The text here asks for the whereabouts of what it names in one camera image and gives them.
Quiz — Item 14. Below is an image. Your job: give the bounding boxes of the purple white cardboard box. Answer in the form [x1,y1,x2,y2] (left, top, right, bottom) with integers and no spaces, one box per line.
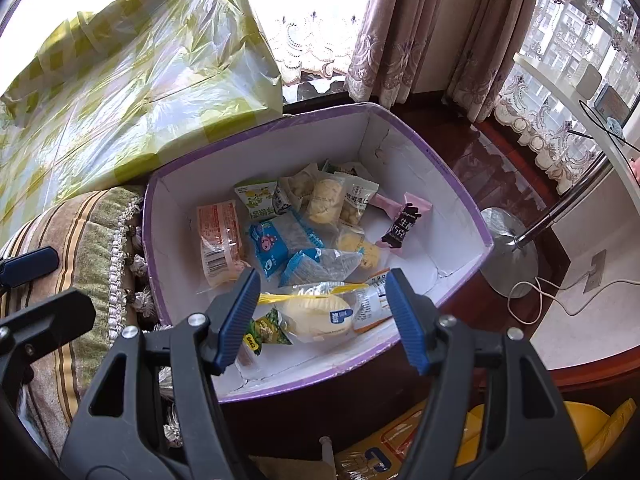
[142,102,495,404]

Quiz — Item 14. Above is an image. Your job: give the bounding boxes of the white round table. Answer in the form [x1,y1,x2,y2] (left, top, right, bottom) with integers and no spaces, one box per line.
[513,53,640,210]

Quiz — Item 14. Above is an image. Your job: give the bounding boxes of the mauve curtain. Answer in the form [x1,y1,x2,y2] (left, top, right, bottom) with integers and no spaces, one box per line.
[346,0,536,122]

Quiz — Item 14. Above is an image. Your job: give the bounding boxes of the green white snack packet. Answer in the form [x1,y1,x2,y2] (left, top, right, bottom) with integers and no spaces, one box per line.
[234,180,291,221]

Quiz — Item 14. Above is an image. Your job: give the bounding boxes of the yellow plastic bag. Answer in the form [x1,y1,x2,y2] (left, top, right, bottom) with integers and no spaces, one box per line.
[334,396,637,480]

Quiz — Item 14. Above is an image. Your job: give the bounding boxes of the striped sofa cushion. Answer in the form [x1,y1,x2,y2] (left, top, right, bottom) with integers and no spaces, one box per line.
[1,186,143,458]

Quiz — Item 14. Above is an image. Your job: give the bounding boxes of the white cable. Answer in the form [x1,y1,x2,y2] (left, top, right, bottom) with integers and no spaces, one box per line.
[506,268,640,326]

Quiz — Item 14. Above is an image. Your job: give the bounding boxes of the square cake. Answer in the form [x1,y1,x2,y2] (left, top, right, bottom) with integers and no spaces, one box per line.
[336,226,381,270]

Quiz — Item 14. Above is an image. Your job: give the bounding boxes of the pink black chocolate packet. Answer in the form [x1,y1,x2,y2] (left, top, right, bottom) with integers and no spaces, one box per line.
[371,193,432,252]

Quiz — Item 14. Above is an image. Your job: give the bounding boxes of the green checkered plastic tablecloth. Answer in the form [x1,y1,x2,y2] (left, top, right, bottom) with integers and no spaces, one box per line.
[1,0,282,240]

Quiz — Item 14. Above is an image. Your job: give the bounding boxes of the round cheese bun yellow wrapper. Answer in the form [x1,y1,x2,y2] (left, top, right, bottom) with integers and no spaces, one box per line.
[258,282,364,342]

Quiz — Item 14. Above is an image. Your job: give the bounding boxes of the blue cartoon snack packet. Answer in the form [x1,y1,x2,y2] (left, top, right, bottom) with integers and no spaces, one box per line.
[247,211,327,279]

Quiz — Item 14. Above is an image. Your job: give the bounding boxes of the blue clear snack packet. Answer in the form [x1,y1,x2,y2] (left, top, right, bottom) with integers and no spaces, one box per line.
[279,248,362,287]

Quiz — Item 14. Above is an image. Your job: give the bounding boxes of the green nut snack packet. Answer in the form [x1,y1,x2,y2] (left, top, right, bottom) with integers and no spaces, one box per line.
[243,308,292,356]

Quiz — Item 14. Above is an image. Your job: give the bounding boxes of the clear packet of cookies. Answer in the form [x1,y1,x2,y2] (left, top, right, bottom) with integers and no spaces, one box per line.
[279,160,380,226]

